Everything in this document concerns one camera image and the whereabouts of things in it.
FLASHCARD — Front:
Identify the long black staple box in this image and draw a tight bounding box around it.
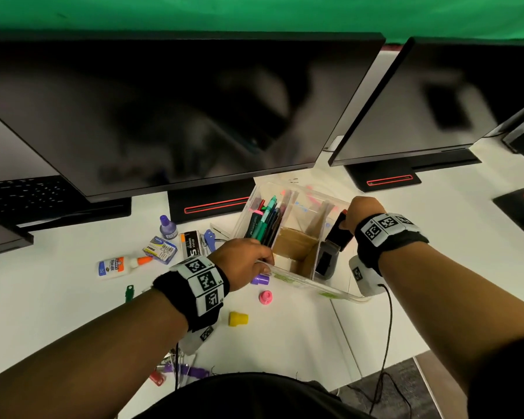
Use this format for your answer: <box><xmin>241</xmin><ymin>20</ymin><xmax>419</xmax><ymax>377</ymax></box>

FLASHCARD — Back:
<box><xmin>179</xmin><ymin>230</ymin><xmax>204</xmax><ymax>258</ymax></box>

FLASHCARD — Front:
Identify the black keyboard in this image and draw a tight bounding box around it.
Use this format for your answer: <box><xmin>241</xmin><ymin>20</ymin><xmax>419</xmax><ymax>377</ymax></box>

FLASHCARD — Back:
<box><xmin>0</xmin><ymin>175</ymin><xmax>93</xmax><ymax>221</ymax></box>
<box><xmin>17</xmin><ymin>197</ymin><xmax>133</xmax><ymax>232</ymax></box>

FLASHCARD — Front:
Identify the person's right forearm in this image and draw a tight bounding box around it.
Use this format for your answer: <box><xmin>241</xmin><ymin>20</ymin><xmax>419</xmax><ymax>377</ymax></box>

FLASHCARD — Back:
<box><xmin>377</xmin><ymin>242</ymin><xmax>524</xmax><ymax>419</ymax></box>

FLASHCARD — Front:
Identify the person's left hand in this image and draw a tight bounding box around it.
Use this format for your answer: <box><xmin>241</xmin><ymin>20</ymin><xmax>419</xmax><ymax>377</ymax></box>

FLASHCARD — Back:
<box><xmin>207</xmin><ymin>238</ymin><xmax>275</xmax><ymax>293</ymax></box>

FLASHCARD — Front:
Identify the black stapler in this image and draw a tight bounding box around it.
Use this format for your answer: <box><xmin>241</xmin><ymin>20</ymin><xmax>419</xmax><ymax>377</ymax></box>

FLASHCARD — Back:
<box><xmin>314</xmin><ymin>209</ymin><xmax>355</xmax><ymax>280</ymax></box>

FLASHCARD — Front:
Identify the white glue bottle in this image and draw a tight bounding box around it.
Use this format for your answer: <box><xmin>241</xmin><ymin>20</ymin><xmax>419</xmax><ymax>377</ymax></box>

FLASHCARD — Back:
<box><xmin>98</xmin><ymin>255</ymin><xmax>154</xmax><ymax>280</ymax></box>

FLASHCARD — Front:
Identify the person's right hand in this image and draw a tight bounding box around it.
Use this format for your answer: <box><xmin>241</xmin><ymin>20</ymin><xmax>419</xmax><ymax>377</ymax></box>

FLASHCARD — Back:
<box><xmin>340</xmin><ymin>196</ymin><xmax>387</xmax><ymax>235</ymax></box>

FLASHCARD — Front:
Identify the person's left forearm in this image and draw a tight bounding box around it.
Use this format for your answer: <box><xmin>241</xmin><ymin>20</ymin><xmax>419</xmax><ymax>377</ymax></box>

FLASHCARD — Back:
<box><xmin>0</xmin><ymin>287</ymin><xmax>189</xmax><ymax>419</ymax></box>

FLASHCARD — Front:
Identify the purple ink bottle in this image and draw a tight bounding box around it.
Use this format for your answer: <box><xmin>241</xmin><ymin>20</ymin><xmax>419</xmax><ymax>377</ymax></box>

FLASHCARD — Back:
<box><xmin>159</xmin><ymin>215</ymin><xmax>179</xmax><ymax>240</ymax></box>

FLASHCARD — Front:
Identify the bundle of pens and markers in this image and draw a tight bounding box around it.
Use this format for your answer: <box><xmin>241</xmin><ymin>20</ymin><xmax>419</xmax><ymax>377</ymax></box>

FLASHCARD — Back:
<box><xmin>243</xmin><ymin>195</ymin><xmax>289</xmax><ymax>247</ymax></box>

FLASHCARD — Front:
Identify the white desk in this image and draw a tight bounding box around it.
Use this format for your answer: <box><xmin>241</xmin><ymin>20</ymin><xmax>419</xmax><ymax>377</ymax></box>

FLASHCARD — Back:
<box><xmin>0</xmin><ymin>137</ymin><xmax>524</xmax><ymax>419</ymax></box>

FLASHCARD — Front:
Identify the clear plastic storage box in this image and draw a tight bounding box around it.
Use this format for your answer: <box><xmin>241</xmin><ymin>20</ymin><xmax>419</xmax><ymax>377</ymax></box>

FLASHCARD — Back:
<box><xmin>231</xmin><ymin>183</ymin><xmax>372</xmax><ymax>303</ymax></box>

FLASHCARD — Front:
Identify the purple plastic clip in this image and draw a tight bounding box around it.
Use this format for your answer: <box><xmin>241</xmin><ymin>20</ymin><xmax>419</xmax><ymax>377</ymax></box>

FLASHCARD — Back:
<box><xmin>164</xmin><ymin>364</ymin><xmax>210</xmax><ymax>380</ymax></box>

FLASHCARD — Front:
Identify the person's black clothing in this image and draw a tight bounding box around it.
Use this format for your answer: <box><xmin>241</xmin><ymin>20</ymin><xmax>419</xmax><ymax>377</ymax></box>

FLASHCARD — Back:
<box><xmin>133</xmin><ymin>331</ymin><xmax>524</xmax><ymax>419</ymax></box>

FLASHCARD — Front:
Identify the green backdrop cloth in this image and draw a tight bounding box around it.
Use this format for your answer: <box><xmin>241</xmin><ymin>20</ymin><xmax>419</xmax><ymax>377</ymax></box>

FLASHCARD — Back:
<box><xmin>0</xmin><ymin>0</ymin><xmax>524</xmax><ymax>44</ymax></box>

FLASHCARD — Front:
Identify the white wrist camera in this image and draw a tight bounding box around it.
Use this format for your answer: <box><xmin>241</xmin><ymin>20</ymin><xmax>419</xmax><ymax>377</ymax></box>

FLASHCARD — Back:
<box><xmin>348</xmin><ymin>255</ymin><xmax>387</xmax><ymax>297</ymax></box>
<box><xmin>179</xmin><ymin>325</ymin><xmax>217</xmax><ymax>356</ymax></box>

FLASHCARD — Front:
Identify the black marker wristband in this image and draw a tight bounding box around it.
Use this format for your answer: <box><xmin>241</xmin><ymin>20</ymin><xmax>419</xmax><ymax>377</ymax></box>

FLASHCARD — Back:
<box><xmin>354</xmin><ymin>212</ymin><xmax>430</xmax><ymax>275</ymax></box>
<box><xmin>151</xmin><ymin>255</ymin><xmax>231</xmax><ymax>332</ymax></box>

